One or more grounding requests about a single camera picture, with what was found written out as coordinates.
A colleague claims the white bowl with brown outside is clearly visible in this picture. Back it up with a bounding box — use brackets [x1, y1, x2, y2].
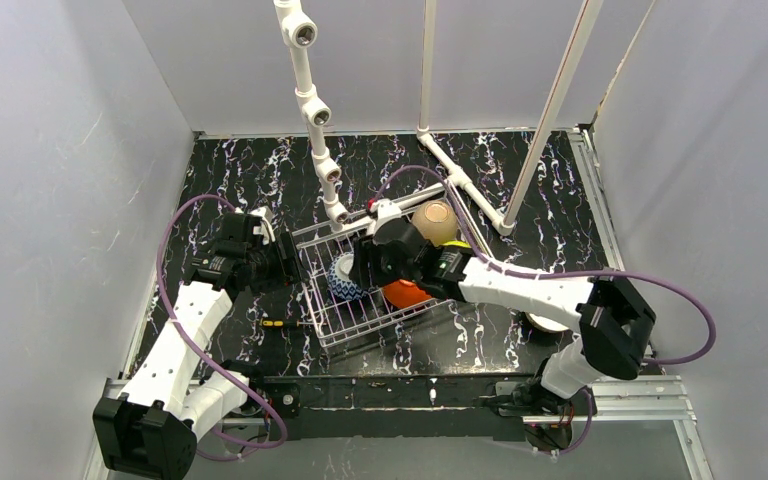
[381, 279, 432, 309]

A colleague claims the beige bowl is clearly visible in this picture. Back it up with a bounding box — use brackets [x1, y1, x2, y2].
[411, 200, 458, 246]

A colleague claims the yellow-green bowl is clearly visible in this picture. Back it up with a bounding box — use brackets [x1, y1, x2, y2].
[441, 240, 472, 251]

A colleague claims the blue patterned bowl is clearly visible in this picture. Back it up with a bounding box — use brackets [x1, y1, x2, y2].
[326, 253, 369, 301]

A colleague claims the white bowl with tan outside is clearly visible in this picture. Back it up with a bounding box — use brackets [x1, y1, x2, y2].
[524, 313, 569, 334]

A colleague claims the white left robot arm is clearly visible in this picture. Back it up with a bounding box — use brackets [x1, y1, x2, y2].
[92, 207, 306, 479]

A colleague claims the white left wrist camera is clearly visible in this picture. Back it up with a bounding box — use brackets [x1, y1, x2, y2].
[249, 206, 276, 245]

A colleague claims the yellow handled screwdriver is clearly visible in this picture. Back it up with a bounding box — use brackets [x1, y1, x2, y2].
[259, 318, 314, 329]

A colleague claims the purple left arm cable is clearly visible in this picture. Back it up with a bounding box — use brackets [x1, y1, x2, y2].
[155, 193, 290, 464]

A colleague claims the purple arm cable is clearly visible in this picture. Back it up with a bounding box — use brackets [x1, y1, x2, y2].
[155, 193, 290, 464]
[373, 165, 718, 458]

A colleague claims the white wire dish rack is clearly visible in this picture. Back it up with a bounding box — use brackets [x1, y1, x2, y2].
[291, 188, 491, 350]

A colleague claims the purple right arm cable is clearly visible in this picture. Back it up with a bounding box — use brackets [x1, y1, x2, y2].
[373, 165, 718, 458]

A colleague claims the white PVC pipe frame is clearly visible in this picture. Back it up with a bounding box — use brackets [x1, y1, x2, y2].
[266, 1, 607, 234]

